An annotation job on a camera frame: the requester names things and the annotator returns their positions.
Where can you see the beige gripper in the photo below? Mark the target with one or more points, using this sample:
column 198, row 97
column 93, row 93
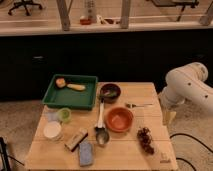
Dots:
column 168, row 116

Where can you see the silver metal fork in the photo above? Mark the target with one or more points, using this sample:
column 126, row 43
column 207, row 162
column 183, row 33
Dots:
column 131, row 105

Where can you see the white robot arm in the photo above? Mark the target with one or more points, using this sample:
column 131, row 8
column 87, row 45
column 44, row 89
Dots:
column 185, row 83

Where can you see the green plastic cup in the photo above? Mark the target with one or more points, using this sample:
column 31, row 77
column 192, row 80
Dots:
column 64, row 115

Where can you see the clear plastic cup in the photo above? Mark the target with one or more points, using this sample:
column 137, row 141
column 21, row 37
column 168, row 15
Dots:
column 51, row 116

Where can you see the dark grape bunch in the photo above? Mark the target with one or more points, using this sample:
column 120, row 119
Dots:
column 145, row 140

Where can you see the orange bowl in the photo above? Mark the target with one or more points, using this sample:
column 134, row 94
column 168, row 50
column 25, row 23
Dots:
column 119, row 119

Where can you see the dark brown bowl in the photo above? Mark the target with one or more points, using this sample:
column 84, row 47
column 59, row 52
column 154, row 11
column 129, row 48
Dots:
column 110, row 92

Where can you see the green plastic tray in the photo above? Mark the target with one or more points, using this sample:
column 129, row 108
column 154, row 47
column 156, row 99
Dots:
column 56, row 97

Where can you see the blue grey sponge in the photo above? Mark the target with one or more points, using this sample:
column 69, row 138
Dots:
column 85, row 153

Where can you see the yellow toy bread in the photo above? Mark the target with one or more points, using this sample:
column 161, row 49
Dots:
column 76, row 87

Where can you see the orange round toy food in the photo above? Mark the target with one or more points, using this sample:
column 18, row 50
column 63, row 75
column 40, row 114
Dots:
column 60, row 82

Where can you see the white round container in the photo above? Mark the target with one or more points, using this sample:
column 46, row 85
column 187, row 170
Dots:
column 53, row 130

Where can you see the red bowl on counter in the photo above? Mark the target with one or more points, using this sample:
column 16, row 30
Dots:
column 85, row 21

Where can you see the black stand left edge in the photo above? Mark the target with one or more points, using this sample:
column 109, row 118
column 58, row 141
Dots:
column 5, row 157

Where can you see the black office chair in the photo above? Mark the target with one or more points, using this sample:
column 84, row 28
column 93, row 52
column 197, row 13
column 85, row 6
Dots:
column 25, row 4

